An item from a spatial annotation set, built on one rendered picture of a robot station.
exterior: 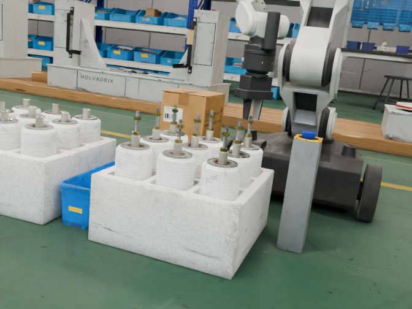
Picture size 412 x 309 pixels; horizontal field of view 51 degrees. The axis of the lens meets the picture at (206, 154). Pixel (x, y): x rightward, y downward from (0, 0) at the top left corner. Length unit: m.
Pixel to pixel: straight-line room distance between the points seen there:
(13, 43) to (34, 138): 3.18
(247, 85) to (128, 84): 2.36
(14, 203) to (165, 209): 0.46
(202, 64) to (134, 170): 2.26
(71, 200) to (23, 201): 0.13
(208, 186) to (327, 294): 0.37
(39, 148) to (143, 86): 2.23
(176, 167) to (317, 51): 0.64
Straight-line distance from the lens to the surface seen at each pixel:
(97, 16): 6.85
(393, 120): 3.05
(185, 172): 1.04
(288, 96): 1.54
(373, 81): 9.38
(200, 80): 3.30
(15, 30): 4.41
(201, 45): 3.29
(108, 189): 1.09
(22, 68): 4.49
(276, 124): 3.02
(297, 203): 1.18
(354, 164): 1.51
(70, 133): 1.35
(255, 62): 1.19
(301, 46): 1.46
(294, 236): 1.21
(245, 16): 1.21
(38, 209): 1.26
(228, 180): 1.00
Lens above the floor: 0.51
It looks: 13 degrees down
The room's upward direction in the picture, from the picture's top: 6 degrees clockwise
